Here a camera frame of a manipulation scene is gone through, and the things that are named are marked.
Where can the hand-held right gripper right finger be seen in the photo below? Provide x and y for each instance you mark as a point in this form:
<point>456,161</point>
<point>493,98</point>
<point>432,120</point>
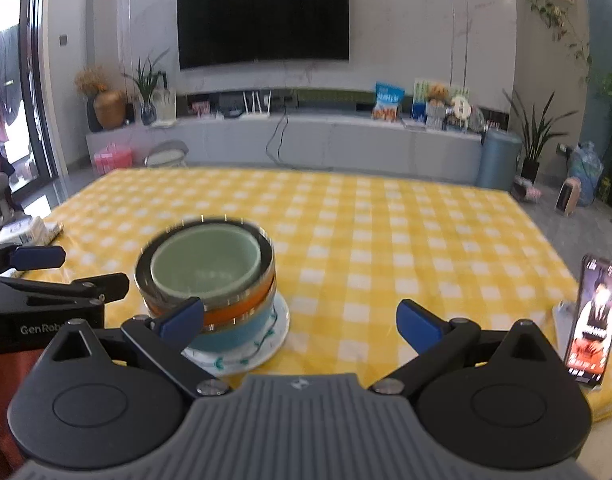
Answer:
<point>417,324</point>

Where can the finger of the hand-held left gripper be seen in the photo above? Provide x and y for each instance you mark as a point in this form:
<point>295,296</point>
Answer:
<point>36,257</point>
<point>61,290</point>

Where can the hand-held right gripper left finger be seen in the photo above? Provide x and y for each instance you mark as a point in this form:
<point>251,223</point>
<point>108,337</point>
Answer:
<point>178,321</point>

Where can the orange steel-lined bowl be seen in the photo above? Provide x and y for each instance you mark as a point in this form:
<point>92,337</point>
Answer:
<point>236,315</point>

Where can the blue steel-lined bowl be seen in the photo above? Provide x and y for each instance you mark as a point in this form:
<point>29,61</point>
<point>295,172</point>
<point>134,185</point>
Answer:
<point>236,340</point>

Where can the green ceramic bowl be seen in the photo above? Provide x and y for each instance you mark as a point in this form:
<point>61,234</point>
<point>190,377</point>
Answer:
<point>206,265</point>

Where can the white fruit-print plate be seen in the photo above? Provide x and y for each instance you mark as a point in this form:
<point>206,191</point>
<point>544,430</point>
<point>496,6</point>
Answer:
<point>266,352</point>

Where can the dark red cloth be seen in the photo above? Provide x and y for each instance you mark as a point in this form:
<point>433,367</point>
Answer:
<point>6,400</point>

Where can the yellow checked tablecloth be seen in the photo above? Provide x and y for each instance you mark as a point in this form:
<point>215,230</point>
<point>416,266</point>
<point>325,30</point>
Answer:
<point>386,240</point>

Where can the pink storage box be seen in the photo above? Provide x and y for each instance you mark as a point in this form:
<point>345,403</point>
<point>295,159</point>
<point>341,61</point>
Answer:
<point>113,157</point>

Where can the dark vase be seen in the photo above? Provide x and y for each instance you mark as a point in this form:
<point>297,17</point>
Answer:
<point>92,117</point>

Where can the small grey chair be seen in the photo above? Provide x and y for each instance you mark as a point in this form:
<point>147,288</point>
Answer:
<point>166,157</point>

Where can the golden vase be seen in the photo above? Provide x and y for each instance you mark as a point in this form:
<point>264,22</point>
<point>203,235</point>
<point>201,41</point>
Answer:
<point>110,110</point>

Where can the pink slippers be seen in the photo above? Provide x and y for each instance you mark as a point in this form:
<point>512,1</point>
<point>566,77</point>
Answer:
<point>526,191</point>

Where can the sliding glass door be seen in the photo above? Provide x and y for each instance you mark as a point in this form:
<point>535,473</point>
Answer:
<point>36,85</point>

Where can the black smartphone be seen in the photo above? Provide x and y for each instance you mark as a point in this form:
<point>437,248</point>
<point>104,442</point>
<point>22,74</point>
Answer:
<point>593,320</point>

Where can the blue-grey trash can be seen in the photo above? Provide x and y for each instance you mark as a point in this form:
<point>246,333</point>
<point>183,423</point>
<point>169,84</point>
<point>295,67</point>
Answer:
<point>498,162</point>

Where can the plant in blue glass vase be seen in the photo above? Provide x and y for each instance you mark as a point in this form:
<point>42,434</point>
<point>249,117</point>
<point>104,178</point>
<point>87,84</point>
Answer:
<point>147,112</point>

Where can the dried flower bunch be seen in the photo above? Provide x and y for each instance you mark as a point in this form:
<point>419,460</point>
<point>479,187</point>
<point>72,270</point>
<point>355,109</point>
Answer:
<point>91,80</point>

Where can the tall potted plant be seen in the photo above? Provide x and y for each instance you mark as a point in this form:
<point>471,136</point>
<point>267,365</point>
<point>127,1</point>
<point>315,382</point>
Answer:
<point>531,170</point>

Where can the grey marble TV console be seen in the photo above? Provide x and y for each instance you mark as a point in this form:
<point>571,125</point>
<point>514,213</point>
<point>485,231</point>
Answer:
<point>346,142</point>

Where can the small pink heater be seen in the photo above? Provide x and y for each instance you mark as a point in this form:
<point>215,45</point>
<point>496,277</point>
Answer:
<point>568,199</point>

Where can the flat book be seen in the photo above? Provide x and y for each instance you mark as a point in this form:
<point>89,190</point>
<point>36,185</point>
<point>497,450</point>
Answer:
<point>413,124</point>

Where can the white photo board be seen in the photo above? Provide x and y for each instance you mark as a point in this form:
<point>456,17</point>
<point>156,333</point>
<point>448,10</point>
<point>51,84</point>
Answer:
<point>166,105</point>

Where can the pink photo card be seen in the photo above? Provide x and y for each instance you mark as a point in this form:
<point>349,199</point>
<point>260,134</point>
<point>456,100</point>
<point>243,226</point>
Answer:
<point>201,109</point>

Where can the black set-top box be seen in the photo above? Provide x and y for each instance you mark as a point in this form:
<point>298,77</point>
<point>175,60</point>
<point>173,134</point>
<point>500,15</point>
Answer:
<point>231,112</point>

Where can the white round fan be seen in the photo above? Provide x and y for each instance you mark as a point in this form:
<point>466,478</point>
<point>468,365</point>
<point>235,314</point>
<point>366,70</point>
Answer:
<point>460,107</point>

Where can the white router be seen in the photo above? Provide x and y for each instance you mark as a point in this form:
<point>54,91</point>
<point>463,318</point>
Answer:
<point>256,114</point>

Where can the blue snack bag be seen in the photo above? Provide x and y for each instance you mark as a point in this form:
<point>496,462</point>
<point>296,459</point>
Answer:
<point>388,102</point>

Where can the green picture board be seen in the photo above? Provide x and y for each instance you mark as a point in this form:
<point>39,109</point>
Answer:
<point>420,97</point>

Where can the brown teddy bear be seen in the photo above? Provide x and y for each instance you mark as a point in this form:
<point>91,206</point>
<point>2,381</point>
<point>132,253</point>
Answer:
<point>438,94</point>

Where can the blue water bottle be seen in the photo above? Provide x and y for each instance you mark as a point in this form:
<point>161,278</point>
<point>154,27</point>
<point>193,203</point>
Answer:
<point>588,165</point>

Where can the hanging vine plant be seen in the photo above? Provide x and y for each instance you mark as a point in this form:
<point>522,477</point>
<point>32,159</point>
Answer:
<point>556,15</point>

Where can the wall socket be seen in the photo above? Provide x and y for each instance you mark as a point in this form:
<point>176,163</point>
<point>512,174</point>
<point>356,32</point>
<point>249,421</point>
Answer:
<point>563,148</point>

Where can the black wall television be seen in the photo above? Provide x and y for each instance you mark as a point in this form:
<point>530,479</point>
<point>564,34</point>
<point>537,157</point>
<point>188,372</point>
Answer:
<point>263,15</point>

